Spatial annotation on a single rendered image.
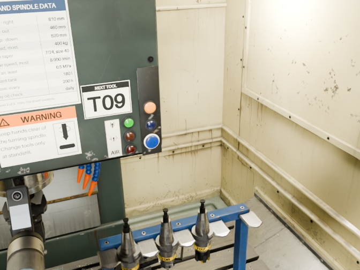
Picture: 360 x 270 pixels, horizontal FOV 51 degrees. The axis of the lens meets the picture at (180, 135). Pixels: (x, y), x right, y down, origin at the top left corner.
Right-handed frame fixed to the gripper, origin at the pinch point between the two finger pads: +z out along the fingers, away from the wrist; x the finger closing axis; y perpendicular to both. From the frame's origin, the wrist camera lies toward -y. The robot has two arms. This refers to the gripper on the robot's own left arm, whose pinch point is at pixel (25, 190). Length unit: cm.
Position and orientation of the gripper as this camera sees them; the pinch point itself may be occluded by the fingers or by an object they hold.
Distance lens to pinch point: 110.0
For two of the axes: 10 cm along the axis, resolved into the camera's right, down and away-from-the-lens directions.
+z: -3.3, -4.4, 8.4
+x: 9.4, -1.6, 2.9
